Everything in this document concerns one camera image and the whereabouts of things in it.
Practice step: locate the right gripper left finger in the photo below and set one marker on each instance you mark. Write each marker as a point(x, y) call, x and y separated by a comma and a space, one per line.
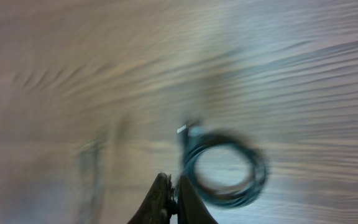
point(158, 204)

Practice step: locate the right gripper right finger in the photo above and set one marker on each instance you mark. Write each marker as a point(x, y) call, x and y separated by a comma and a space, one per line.
point(191, 209)

